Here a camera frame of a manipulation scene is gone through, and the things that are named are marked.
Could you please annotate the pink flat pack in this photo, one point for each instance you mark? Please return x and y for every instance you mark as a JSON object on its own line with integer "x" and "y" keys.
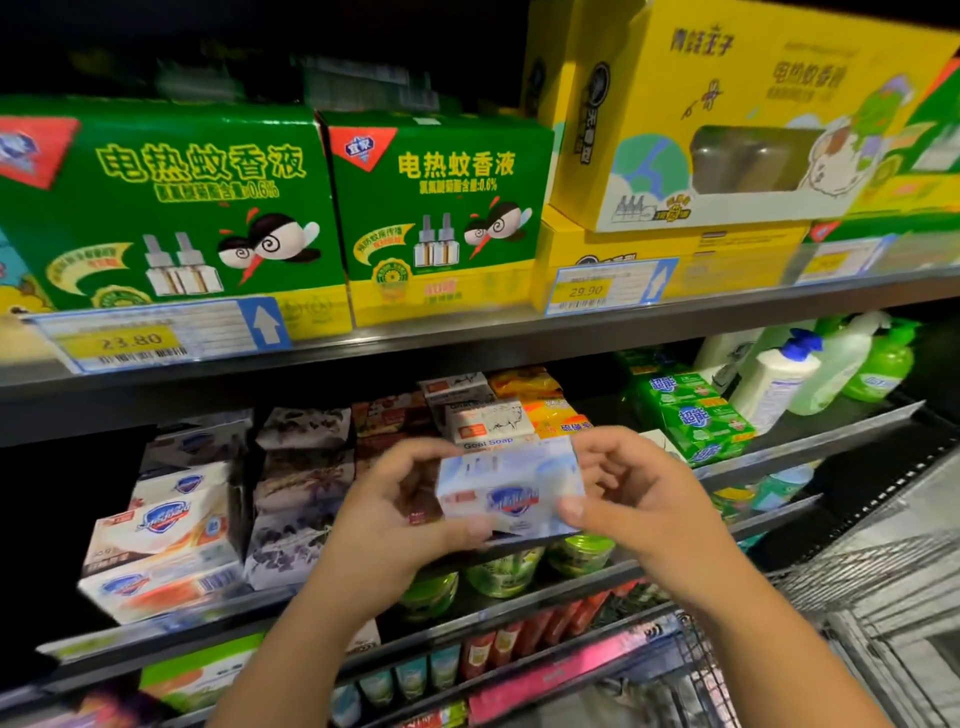
{"x": 570, "y": 671}

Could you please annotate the person's left hand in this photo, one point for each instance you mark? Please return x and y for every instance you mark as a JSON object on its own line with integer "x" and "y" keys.
{"x": 387, "y": 540}

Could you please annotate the white hand sanitizer bottle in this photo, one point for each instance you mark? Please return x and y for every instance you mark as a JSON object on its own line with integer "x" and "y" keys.
{"x": 768, "y": 390}
{"x": 723, "y": 353}

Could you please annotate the row of red tubes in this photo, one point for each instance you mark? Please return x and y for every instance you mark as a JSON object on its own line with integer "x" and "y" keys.
{"x": 540, "y": 630}

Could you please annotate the large yellow box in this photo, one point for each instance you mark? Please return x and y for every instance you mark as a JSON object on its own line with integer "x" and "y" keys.
{"x": 645, "y": 90}

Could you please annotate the green white carton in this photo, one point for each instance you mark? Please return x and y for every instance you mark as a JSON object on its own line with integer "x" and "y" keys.
{"x": 365, "y": 635}
{"x": 203, "y": 672}

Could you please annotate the white blue price tag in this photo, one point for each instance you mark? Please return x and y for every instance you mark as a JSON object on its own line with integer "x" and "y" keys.
{"x": 608, "y": 287}
{"x": 843, "y": 260}
{"x": 158, "y": 335}

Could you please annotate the flat yellow box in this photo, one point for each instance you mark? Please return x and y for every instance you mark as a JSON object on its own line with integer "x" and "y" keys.
{"x": 720, "y": 258}

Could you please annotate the bright green hand sanitizer bottle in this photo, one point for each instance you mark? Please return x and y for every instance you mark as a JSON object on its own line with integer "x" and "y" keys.
{"x": 885, "y": 368}

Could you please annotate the yellow red flat pack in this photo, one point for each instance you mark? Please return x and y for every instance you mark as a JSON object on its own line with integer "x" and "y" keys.
{"x": 435, "y": 716}

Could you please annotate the white purple shield soap box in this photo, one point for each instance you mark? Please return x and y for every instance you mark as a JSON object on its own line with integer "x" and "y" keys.
{"x": 195, "y": 446}

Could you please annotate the stack of pink soap boxes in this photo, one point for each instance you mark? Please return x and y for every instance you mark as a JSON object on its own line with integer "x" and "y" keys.
{"x": 390, "y": 420}

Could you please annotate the row of dark green packs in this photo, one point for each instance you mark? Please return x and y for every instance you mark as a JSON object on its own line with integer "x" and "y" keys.
{"x": 330, "y": 87}

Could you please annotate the stack of white purple soap boxes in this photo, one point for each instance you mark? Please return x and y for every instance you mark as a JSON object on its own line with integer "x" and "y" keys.
{"x": 663, "y": 443}

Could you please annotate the white blue shield soap box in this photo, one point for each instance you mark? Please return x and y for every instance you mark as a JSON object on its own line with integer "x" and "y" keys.
{"x": 510, "y": 488}

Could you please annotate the stack of white orange soap boxes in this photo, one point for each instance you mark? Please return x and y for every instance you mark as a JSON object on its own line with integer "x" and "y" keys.
{"x": 480, "y": 420}

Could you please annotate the green box mosquito print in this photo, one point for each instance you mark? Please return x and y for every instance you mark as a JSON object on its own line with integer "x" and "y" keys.
{"x": 435, "y": 225}
{"x": 165, "y": 195}

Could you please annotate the row of pink orange packets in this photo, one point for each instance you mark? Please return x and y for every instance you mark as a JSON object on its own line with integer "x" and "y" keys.
{"x": 90, "y": 708}

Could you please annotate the teal box yellow cartoon print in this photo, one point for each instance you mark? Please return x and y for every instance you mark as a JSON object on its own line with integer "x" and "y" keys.
{"x": 18, "y": 293}

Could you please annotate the stack of green soap boxes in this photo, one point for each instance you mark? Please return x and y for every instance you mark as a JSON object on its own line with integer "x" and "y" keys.
{"x": 698, "y": 417}

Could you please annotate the row of blue white tubes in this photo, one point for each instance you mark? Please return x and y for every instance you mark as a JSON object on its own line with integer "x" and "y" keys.
{"x": 398, "y": 683}

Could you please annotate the person's right hand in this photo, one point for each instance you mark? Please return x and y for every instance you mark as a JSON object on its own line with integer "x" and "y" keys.
{"x": 660, "y": 518}

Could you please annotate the stack of yellow soap boxes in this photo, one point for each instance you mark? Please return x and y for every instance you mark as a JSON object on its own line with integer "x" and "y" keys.
{"x": 548, "y": 413}

